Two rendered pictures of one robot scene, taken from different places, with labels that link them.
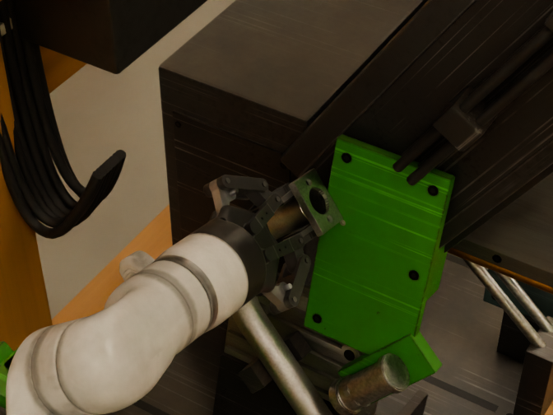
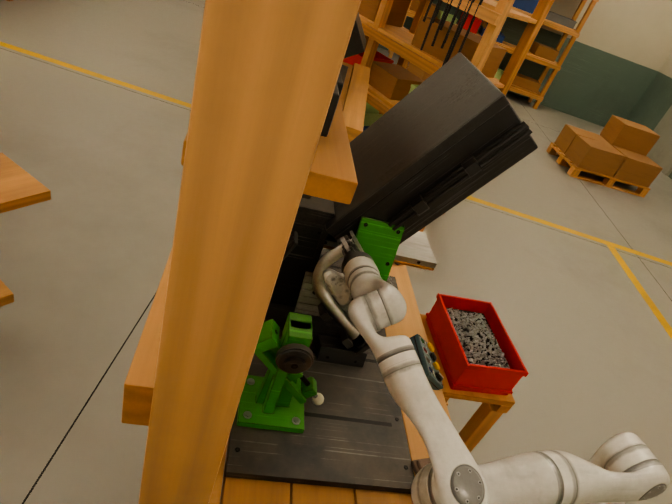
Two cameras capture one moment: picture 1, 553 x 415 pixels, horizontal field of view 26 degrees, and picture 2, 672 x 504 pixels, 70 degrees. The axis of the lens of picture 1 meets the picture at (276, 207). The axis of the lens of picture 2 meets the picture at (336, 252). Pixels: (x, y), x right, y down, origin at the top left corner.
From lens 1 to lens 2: 75 cm
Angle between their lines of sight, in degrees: 38
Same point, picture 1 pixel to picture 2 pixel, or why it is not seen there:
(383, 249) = (376, 256)
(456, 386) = not seen: hidden behind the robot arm
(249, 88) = (306, 204)
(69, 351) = (391, 301)
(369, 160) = (375, 224)
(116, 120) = (32, 241)
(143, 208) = (69, 281)
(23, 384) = (368, 319)
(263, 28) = not seen: hidden behind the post
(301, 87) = (322, 202)
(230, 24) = not seen: hidden behind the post
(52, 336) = (374, 298)
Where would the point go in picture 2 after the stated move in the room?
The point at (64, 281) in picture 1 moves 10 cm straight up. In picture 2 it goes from (43, 323) to (41, 307)
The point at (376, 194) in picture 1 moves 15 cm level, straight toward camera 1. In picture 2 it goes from (376, 236) to (409, 276)
